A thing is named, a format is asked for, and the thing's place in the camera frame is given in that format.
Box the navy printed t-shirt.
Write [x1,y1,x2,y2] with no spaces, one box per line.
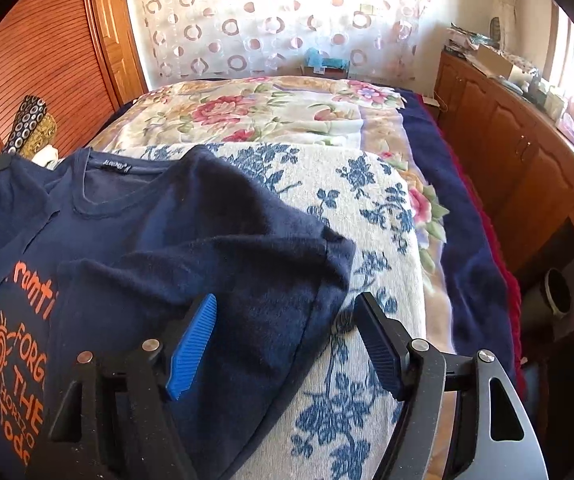
[0,146,355,479]

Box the blue floral white blanket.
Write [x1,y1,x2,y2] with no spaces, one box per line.
[97,144,400,479]

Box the navy blue bed sheet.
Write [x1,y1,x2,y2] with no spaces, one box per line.
[400,89,519,378]

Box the long wooden side cabinet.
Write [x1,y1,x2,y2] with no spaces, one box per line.
[434,52,574,282]

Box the floral pink quilt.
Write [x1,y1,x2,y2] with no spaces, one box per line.
[92,76,452,350]

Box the black circle pattern pillow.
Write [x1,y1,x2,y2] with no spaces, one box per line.
[0,96,57,170]

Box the blue toy on box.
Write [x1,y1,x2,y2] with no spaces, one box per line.
[304,48,350,74]

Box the cardboard box on cabinet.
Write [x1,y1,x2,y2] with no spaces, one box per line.
[474,46,522,80]

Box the circle pattern sheer curtain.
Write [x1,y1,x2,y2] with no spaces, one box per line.
[127,0,431,88]

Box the wooden slatted wardrobe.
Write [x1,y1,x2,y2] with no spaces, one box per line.
[0,0,146,155]

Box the beige side window curtain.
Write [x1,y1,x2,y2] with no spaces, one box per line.
[492,0,524,56]

